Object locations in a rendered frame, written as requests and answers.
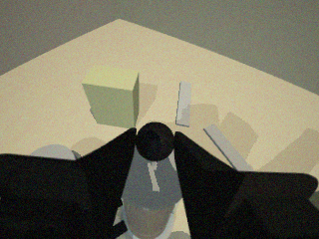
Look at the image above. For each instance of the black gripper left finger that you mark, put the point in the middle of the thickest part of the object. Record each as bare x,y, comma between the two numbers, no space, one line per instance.
95,181

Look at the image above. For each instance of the grey cylinder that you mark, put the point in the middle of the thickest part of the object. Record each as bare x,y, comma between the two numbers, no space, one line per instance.
54,150

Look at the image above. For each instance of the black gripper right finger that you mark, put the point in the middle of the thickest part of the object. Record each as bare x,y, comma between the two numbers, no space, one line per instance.
212,191

